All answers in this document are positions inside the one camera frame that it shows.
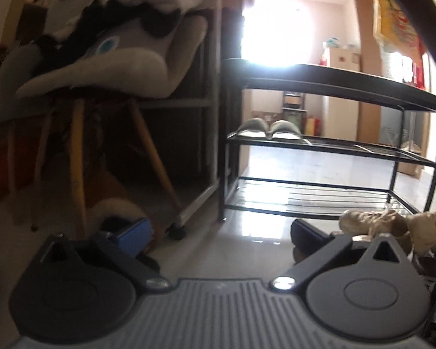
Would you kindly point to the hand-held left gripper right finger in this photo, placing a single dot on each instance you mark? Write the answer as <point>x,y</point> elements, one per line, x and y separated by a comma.
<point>307,237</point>

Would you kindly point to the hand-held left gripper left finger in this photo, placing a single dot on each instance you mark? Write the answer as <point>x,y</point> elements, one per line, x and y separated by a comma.
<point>132,235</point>

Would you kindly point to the black metal shoe rack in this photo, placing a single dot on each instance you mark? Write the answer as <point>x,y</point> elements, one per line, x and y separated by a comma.
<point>312,76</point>

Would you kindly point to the beige sneaker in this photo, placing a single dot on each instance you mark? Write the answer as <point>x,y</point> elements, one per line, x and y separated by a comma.
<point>374,221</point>
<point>430,229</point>

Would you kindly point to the wooden-legged chair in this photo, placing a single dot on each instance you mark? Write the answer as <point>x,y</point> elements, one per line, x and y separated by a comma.
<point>78,152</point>

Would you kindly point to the grey slipper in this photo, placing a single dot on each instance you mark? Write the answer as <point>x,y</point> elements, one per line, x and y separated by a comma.
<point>285,128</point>
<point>252,127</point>

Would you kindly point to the open cardboard box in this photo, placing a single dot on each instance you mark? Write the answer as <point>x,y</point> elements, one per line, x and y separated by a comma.
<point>408,163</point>

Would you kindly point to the small dark shelving unit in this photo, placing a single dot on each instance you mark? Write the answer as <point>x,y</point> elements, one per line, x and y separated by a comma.
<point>293,107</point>

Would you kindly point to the white shelf cabinet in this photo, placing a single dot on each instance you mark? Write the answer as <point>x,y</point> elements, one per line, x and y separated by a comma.
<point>214,116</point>

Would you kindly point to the grey and white plush toy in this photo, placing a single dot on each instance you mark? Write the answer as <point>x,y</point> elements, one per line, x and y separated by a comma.
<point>112,69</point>

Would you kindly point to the brown wooden wardrobe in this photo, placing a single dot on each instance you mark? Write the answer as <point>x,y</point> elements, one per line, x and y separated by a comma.
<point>368,43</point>

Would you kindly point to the yellow wall poster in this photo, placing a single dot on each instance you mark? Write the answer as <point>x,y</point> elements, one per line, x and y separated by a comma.
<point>392,18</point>

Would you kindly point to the black curved frame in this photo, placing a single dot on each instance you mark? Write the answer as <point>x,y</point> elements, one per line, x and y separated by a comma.
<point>421,3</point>

